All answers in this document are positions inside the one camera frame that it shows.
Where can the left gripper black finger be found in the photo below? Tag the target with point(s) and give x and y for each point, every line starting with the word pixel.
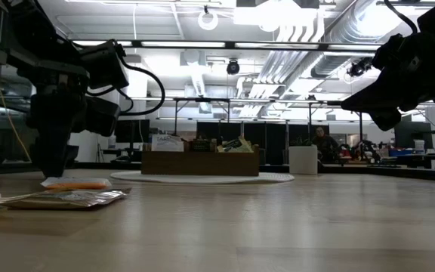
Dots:
pixel 53 155
pixel 72 155

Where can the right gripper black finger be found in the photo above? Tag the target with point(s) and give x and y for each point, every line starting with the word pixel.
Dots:
pixel 383 105
pixel 387 90

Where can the beige tea bag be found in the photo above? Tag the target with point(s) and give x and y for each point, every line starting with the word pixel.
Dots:
pixel 70 200

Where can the black background robot arm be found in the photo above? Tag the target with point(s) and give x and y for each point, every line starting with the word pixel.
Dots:
pixel 368 149

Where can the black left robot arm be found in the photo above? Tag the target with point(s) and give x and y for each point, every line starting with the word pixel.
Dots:
pixel 40 45

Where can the black ceiling spotlight cluster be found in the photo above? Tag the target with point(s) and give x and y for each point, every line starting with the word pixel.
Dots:
pixel 358 68

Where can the white bottle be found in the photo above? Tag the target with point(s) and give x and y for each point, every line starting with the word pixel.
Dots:
pixel 112 142

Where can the black computer monitor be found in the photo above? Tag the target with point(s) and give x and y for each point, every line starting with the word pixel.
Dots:
pixel 136 132
pixel 414 136

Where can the blue bin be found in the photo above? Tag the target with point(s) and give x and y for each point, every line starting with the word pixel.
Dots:
pixel 400 152

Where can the white bucket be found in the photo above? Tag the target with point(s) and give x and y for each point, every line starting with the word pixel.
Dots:
pixel 419 146

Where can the person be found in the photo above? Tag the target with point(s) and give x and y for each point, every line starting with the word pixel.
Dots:
pixel 325 145

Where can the small plant in white pot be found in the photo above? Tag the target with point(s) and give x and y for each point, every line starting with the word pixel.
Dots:
pixel 303 160

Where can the LED strip light bar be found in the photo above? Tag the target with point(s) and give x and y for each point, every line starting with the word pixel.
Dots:
pixel 278 46

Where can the white round plate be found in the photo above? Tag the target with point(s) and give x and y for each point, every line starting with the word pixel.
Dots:
pixel 278 177

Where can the wooden three-compartment box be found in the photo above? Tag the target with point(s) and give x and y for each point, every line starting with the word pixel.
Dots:
pixel 202 164

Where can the black metal frame stand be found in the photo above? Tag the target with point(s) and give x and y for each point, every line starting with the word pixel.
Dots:
pixel 334 102
pixel 202 99

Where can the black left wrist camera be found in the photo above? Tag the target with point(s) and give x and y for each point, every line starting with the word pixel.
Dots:
pixel 104 66

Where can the silver ventilation duct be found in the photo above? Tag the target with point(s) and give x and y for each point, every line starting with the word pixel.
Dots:
pixel 353 34

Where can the black partition wall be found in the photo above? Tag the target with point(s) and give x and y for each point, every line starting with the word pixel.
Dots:
pixel 274 140

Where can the black ceiling camera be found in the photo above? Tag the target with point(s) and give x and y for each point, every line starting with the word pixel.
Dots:
pixel 233 67

